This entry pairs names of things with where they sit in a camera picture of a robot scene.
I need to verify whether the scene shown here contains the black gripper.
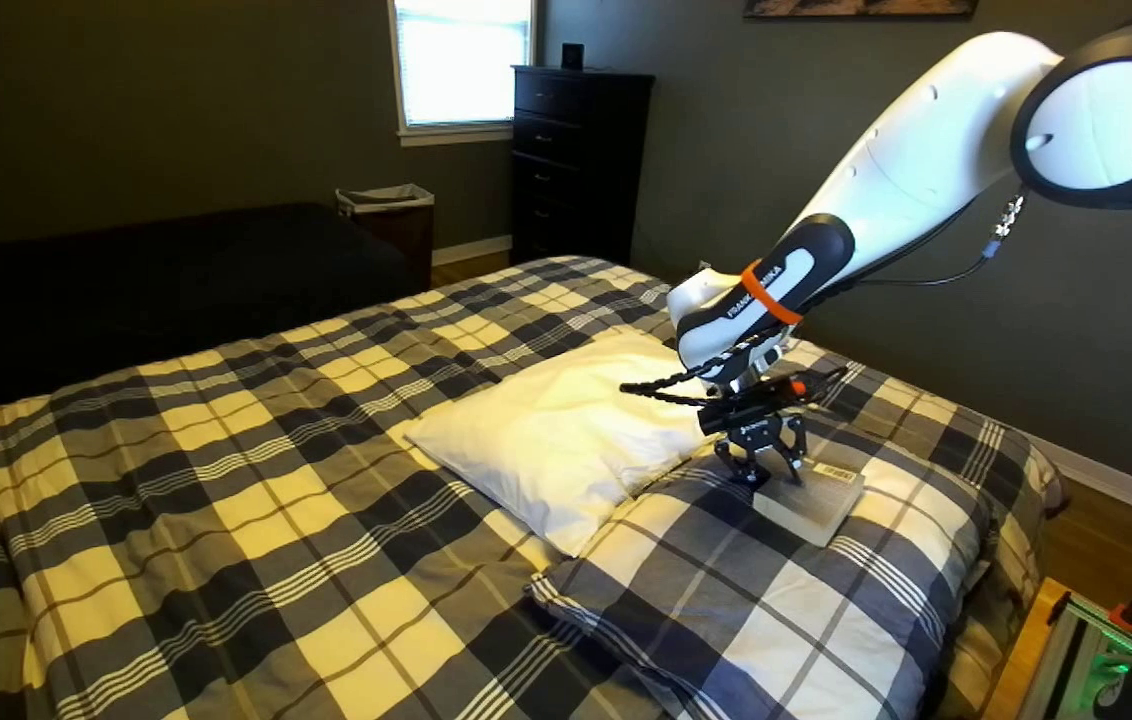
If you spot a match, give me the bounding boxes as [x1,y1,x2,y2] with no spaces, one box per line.
[700,370,850,493]

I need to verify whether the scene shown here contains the blue white plaid pillow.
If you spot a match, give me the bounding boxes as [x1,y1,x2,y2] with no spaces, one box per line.
[530,395,1000,720]

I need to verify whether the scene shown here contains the wooden board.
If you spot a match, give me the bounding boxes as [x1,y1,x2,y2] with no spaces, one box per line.
[979,574,1076,720]

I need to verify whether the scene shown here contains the black dresser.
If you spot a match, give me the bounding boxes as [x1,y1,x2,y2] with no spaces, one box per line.
[506,61,661,272]

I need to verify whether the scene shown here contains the dark wooden nightstand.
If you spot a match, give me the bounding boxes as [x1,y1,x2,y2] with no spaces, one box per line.
[334,181,441,295]

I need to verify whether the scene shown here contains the grey tray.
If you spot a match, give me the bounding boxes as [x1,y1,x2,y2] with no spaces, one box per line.
[334,181,441,219]

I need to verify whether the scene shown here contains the bright window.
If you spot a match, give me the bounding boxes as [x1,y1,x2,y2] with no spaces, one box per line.
[384,0,545,152]

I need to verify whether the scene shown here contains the yellow black plaid comforter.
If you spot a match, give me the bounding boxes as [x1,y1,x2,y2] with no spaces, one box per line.
[0,252,1074,720]

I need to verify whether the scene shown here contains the black couch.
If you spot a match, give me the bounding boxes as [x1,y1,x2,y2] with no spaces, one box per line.
[0,196,418,427]

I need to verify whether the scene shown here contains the orange cable strap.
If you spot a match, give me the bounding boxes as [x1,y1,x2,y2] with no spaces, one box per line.
[737,260,811,333]

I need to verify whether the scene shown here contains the green metal frame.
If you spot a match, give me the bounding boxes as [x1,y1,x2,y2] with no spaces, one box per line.
[1024,591,1132,720]

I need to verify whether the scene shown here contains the wall picture frame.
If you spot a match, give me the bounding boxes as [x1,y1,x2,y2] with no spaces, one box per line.
[742,0,979,25]

